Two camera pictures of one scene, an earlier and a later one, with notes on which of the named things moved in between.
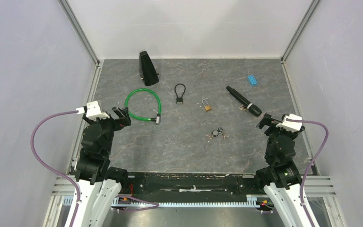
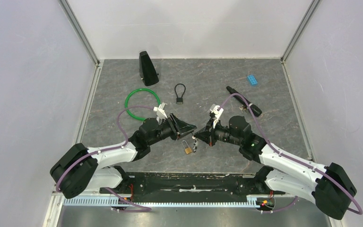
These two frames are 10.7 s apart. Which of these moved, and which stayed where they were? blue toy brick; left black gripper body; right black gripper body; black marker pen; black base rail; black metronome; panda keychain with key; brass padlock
Moved: panda keychain with key; right black gripper body; brass padlock; left black gripper body
Stayed: black marker pen; black base rail; black metronome; blue toy brick
